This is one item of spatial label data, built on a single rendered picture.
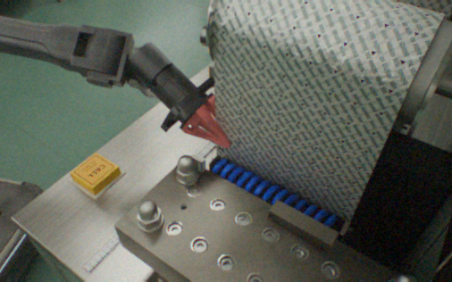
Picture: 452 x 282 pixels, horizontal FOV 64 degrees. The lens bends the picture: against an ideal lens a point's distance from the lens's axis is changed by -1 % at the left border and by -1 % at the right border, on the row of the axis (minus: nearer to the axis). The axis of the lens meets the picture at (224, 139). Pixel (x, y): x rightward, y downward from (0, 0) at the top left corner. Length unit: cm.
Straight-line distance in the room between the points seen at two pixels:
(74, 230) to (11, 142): 172
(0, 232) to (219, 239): 126
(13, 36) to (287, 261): 51
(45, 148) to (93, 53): 172
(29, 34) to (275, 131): 39
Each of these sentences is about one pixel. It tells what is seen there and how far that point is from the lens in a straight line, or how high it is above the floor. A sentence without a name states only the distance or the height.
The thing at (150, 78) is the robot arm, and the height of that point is 115.
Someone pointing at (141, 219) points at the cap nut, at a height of 105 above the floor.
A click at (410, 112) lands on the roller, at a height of 123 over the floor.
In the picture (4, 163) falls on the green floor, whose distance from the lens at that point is 230.
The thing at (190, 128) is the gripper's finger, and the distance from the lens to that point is 59.
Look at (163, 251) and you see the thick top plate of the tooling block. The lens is 52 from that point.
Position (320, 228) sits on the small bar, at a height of 105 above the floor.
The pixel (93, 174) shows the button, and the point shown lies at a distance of 77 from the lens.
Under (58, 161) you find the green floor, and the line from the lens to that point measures 218.
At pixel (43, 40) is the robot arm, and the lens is 63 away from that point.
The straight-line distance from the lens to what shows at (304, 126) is 47.
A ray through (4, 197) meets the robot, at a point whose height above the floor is 24.
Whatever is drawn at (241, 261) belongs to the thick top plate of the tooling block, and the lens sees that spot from 50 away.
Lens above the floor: 148
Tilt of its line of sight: 45 degrees down
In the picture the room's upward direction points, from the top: straight up
